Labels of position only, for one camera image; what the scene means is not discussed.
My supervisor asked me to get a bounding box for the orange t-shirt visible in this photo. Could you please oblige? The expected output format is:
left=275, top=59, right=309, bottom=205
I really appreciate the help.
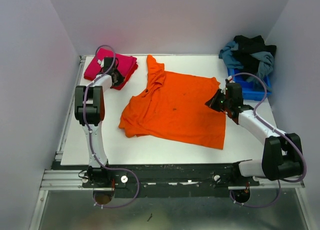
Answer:
left=118, top=55, right=226, bottom=149

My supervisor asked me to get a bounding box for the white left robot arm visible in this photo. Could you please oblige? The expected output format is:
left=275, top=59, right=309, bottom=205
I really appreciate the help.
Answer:
left=74, top=57, right=126, bottom=171

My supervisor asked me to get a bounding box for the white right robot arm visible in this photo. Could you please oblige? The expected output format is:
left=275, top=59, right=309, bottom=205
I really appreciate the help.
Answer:
left=205, top=82, right=307, bottom=186

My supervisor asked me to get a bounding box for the folded red t-shirt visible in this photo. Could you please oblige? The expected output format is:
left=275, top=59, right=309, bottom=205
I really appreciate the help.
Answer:
left=84, top=62, right=138, bottom=90

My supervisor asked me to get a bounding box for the folded pink t-shirt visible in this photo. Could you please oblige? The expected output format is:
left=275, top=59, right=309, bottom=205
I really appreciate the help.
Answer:
left=83, top=47, right=138, bottom=80

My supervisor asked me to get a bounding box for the blue plastic bin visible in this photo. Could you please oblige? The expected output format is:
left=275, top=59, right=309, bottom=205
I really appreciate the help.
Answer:
left=227, top=68, right=271, bottom=101

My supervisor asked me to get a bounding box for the grey-blue crumpled t-shirt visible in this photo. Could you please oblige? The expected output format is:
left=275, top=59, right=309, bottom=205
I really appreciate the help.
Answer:
left=218, top=40, right=277, bottom=89

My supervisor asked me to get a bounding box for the black crumpled t-shirt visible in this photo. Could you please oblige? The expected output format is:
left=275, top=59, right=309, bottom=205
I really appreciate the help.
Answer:
left=232, top=35, right=277, bottom=80

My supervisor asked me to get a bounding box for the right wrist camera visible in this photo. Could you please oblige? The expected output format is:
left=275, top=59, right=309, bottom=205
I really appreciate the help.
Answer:
left=225, top=76, right=234, bottom=83

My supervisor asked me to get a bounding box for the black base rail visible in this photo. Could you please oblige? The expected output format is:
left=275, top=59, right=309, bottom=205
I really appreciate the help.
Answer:
left=82, top=163, right=261, bottom=198

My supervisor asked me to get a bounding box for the aluminium frame rail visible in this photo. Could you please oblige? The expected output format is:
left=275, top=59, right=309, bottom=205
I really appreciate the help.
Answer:
left=40, top=170, right=304, bottom=191

